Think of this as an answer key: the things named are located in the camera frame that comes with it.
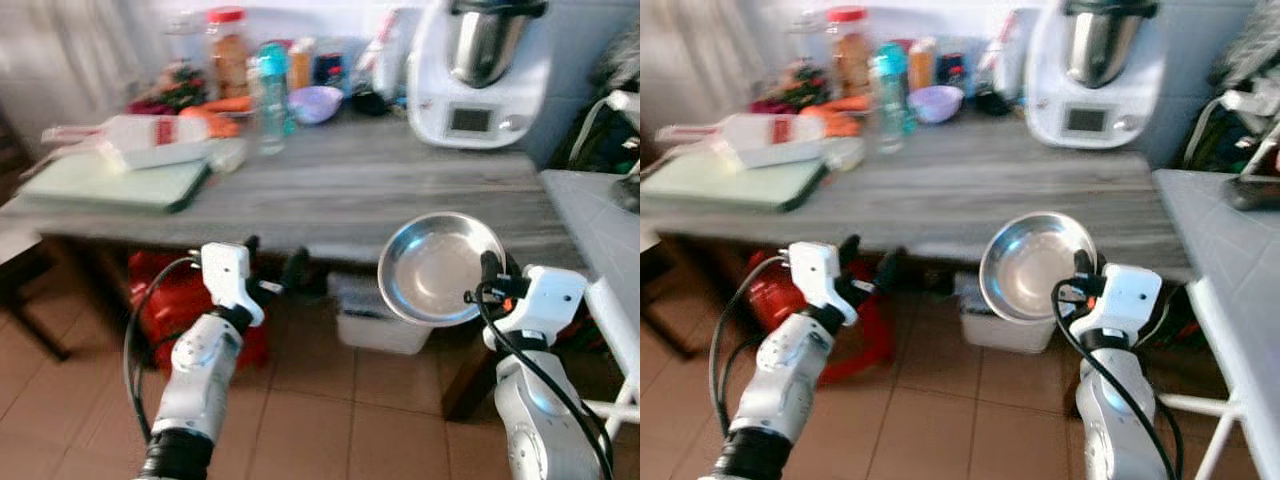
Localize shiny metal bowl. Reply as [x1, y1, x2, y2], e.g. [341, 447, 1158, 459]
[978, 212, 1100, 324]
[378, 212, 508, 328]

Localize grey wooden table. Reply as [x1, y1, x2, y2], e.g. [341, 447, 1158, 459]
[0, 108, 593, 421]
[640, 108, 1201, 421]

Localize white plastic storage box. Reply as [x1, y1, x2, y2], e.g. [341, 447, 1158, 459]
[334, 272, 437, 357]
[957, 272, 1057, 355]

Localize white folding table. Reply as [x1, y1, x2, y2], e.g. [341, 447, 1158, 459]
[1152, 168, 1280, 480]
[540, 168, 641, 441]

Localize pale green cutting board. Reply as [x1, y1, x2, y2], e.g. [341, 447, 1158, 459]
[640, 154, 832, 214]
[17, 154, 214, 214]

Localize orange carrots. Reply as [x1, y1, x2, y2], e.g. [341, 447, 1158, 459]
[800, 95, 873, 139]
[180, 95, 253, 139]

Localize white bottle with red label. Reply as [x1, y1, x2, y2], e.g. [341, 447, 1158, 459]
[42, 113, 212, 153]
[655, 113, 827, 153]

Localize teal water bottle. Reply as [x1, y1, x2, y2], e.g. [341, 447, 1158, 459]
[871, 43, 914, 157]
[254, 43, 294, 157]

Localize white kitchen cooking machine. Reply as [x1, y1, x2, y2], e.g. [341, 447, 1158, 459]
[1024, 0, 1170, 150]
[406, 0, 555, 150]

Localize purple plastic bowl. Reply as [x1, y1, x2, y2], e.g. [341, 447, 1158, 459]
[908, 85, 965, 126]
[288, 86, 345, 126]

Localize black bag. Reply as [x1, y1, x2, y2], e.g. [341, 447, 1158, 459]
[558, 88, 641, 177]
[1183, 88, 1280, 177]

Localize orange jar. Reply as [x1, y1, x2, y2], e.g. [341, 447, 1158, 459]
[288, 38, 317, 92]
[908, 38, 939, 92]

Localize clear jar with red lid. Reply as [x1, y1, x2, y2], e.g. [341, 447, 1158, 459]
[825, 7, 874, 100]
[205, 7, 252, 100]

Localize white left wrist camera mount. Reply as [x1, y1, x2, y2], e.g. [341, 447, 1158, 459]
[200, 243, 267, 327]
[787, 242, 859, 327]

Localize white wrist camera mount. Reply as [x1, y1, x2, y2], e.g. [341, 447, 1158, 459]
[1070, 263, 1164, 347]
[494, 265, 591, 351]
[200, 243, 267, 327]
[787, 242, 859, 327]

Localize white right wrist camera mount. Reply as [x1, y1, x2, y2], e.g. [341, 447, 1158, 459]
[1070, 263, 1164, 347]
[494, 265, 591, 351]

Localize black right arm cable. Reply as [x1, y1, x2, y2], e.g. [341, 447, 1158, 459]
[465, 283, 614, 480]
[1050, 278, 1183, 480]

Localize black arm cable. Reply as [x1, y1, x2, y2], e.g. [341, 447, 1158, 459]
[465, 283, 614, 480]
[122, 255, 203, 443]
[707, 255, 793, 443]
[1050, 278, 1183, 480]

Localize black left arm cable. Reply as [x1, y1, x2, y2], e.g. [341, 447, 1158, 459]
[122, 255, 203, 443]
[707, 255, 793, 443]

